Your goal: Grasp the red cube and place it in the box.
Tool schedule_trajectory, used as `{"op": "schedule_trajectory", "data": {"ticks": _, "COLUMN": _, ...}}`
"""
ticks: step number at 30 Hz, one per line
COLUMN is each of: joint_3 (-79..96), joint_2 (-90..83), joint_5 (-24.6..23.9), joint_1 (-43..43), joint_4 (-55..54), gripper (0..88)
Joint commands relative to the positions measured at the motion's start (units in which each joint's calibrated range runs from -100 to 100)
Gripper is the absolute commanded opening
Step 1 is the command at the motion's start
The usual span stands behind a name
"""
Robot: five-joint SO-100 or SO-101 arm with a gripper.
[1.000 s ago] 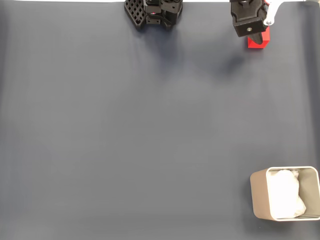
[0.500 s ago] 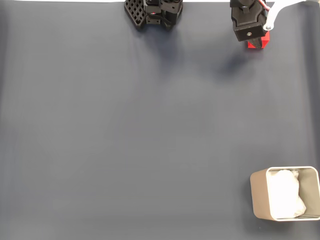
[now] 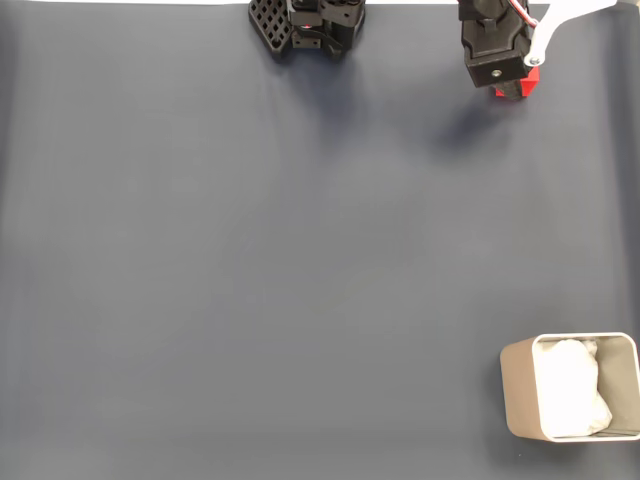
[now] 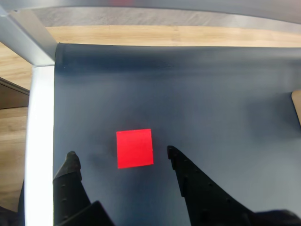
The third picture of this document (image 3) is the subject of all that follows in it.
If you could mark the red cube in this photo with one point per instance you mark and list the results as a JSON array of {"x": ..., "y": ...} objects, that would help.
[{"x": 531, "y": 85}]

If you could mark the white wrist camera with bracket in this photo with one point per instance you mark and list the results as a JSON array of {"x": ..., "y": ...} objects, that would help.
[{"x": 550, "y": 20}]

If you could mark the beige square box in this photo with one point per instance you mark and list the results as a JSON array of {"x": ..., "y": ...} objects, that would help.
[{"x": 517, "y": 390}]

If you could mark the dark blue table mat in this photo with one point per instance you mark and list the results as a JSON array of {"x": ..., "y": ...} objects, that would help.
[{"x": 200, "y": 250}]

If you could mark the white crumpled cloth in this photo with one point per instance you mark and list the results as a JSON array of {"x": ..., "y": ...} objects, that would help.
[{"x": 570, "y": 390}]

